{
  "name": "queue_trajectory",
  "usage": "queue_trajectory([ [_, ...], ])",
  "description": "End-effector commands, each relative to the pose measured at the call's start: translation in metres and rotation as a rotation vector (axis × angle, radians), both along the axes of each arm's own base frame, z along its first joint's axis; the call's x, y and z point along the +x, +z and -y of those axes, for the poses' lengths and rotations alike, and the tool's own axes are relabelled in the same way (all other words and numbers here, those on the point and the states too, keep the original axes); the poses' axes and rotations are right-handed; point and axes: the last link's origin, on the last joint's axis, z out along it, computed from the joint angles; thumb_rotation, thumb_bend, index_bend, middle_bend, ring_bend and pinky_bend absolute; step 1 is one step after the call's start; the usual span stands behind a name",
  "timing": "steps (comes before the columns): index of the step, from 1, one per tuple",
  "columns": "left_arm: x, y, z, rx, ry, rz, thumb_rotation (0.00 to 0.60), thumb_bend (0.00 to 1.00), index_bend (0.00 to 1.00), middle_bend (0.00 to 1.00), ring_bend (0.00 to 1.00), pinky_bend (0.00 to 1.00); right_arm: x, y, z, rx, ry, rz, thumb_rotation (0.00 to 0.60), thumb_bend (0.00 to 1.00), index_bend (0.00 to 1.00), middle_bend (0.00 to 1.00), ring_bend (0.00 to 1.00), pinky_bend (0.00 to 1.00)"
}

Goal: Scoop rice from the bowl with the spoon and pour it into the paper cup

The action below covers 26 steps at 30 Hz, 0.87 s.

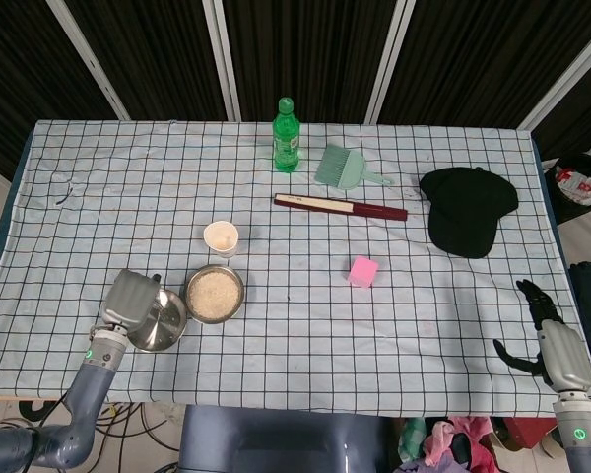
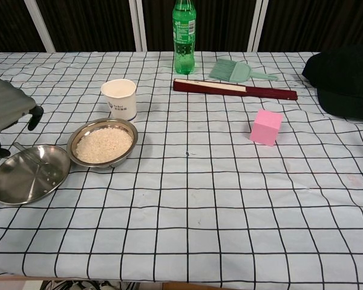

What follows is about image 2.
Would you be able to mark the green plastic soda bottle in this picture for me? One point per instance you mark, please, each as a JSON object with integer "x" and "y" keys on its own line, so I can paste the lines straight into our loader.
{"x": 184, "y": 45}

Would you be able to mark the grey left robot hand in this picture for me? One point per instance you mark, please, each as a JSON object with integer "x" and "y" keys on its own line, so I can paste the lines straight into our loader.
{"x": 6, "y": 105}

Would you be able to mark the flat metal plate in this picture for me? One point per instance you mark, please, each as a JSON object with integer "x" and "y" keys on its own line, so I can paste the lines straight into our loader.
{"x": 21, "y": 184}

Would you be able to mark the white paper cup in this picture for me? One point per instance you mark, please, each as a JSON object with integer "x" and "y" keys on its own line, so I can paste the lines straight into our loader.
{"x": 122, "y": 102}

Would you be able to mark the black baseball cap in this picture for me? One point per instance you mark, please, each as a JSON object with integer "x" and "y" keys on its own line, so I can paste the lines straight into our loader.
{"x": 345, "y": 81}

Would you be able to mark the round metal bowl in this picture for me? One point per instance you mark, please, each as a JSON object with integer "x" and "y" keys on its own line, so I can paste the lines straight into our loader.
{"x": 130, "y": 127}

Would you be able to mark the pink foam cube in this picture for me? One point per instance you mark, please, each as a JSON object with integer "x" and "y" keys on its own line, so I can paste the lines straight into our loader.
{"x": 264, "y": 130}

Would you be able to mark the white partition post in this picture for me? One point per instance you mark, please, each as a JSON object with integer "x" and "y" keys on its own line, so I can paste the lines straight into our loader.
{"x": 138, "y": 27}
{"x": 40, "y": 27}
{"x": 257, "y": 27}

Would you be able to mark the clear plastic spoon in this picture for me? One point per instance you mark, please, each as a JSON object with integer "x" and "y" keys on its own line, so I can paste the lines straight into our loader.
{"x": 19, "y": 146}

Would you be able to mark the white black checked tablecloth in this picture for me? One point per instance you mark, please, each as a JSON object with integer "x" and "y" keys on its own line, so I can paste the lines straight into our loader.
{"x": 199, "y": 211}

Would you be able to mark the dark red folded fan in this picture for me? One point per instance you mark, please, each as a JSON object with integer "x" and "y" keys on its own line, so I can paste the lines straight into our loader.
{"x": 230, "y": 89}

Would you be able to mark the mint green brush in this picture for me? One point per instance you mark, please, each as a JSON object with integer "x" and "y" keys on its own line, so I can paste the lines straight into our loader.
{"x": 230, "y": 71}

